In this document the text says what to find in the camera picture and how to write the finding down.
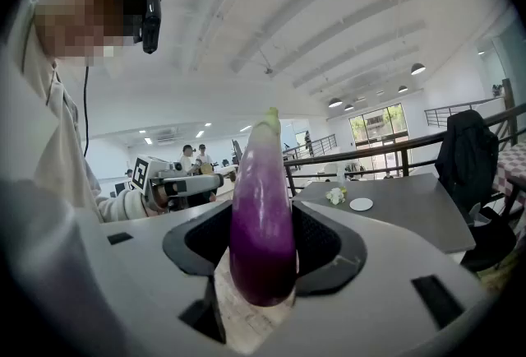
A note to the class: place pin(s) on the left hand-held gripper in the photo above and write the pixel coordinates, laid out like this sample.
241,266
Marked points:
140,174

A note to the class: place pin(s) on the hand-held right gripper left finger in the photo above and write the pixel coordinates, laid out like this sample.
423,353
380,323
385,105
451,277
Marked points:
135,265

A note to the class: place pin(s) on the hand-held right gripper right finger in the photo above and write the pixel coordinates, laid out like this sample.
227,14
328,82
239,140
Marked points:
370,265

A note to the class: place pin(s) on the green purple gradient vase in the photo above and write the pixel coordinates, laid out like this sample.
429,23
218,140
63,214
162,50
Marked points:
263,223

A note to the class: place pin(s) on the person's left forearm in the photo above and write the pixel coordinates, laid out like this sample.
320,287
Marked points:
123,205

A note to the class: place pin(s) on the black table top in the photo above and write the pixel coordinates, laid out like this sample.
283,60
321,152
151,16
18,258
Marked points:
411,219

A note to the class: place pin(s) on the person's left hand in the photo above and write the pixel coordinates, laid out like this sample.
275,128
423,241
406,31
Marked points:
165,201

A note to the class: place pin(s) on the round white coaster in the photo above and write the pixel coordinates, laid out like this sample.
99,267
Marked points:
361,204

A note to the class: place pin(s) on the white flower bouquet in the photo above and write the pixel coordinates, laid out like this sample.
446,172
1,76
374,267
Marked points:
335,196

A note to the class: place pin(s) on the clear plastic bottle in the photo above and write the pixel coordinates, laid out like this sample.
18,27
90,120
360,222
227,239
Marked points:
341,178

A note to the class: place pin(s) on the dark metal railing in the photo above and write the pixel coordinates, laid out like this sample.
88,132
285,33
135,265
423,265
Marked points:
370,151

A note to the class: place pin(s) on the black chair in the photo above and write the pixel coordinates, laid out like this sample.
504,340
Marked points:
489,236

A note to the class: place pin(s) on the black jacket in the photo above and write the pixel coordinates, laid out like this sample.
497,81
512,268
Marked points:
466,154

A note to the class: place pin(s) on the person's beige hoodie torso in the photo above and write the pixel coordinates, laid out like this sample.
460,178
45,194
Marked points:
49,133

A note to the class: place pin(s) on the checkered tablecloth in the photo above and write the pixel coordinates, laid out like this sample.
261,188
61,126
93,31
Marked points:
511,170

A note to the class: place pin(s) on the grey balcony railing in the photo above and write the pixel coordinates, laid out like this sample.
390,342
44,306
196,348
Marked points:
460,110

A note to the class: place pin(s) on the person's face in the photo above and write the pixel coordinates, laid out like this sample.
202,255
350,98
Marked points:
78,14

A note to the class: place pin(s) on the black head-worn camera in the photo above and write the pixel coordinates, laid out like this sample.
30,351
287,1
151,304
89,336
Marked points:
151,26

